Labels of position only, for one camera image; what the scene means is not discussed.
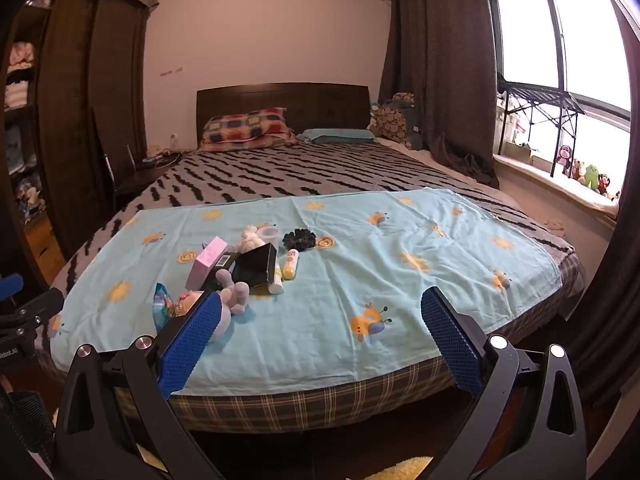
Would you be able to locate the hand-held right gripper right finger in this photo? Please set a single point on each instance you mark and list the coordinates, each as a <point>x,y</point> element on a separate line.
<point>450,345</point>

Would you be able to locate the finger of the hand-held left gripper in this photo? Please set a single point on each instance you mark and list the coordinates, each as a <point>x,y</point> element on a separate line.
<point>45,305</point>
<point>10,286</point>

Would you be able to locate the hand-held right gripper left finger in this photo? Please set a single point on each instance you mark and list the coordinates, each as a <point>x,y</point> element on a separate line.
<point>190,345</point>

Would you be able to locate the blue snack wrapper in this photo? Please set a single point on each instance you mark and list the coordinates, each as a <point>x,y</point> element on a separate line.
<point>162,307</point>

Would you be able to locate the pale blue frayed cloth bundle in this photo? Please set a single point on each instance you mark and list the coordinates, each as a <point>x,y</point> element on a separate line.
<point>235,292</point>

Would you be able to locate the pink box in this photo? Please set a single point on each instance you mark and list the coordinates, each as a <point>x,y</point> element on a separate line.
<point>207,262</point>

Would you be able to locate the small black barcode box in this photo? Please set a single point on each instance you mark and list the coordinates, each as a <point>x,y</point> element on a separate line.
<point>227,261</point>

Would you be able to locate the small white bottle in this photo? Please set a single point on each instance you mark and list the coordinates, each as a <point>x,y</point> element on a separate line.
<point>276,287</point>

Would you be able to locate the white plush toy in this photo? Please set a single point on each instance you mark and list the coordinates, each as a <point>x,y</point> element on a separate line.
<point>248,241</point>

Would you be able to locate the yellow and white lip balm tube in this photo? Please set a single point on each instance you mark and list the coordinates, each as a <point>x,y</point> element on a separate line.
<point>290,265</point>

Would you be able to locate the clear plastic cup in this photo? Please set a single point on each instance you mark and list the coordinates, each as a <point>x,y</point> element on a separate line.
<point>270,234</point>

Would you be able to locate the black scrunchie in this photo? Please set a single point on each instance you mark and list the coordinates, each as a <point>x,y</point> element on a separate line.
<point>299,239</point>

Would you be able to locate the light blue printed sheet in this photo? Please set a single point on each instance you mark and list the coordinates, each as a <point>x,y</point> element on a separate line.
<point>400,310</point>

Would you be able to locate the yellow fluffy rug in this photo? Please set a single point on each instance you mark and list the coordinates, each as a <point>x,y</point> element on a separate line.
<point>405,469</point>

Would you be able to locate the dark brown curtain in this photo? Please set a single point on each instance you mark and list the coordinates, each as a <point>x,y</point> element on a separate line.
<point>435,60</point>
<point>605,310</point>

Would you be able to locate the dark wooden nightstand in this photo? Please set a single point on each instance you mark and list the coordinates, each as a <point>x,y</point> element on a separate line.
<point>145,175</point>

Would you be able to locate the dark wooden wardrobe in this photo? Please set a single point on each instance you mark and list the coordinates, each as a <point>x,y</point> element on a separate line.
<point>100,110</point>

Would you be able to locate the cardboard box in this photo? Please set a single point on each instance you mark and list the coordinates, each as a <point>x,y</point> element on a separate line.
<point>517,151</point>

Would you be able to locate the black and white striped blanket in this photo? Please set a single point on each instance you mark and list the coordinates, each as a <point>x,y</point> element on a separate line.
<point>300,170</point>

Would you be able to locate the grey cushion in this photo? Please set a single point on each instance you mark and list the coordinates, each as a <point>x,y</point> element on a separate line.
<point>416,130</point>

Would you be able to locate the purple monkey plush toy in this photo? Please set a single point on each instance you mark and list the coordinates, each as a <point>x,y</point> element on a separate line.
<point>565,157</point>

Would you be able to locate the green frog plush toy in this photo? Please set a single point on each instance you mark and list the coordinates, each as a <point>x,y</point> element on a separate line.
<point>591,176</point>

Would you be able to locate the small brown monkey plush toy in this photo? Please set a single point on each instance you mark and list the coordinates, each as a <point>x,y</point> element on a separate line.
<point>604,184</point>

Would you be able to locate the plaid pillow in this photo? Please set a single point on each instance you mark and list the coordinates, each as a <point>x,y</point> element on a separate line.
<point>245,127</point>

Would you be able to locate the brown circle-patterned cushion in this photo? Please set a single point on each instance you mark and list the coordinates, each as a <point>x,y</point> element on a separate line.
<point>392,122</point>

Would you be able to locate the stacks of folded clothes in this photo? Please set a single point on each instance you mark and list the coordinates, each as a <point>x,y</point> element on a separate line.
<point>20,55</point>

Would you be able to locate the teal pillow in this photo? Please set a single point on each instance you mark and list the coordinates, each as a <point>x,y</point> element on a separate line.
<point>335,135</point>

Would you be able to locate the black folding rack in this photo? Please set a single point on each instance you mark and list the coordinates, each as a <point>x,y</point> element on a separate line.
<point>545,95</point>

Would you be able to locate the bed with dark wooden headboard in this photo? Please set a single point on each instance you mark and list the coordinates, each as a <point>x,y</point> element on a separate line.
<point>300,100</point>

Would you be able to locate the window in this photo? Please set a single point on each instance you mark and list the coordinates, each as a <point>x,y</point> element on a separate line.
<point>525,35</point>

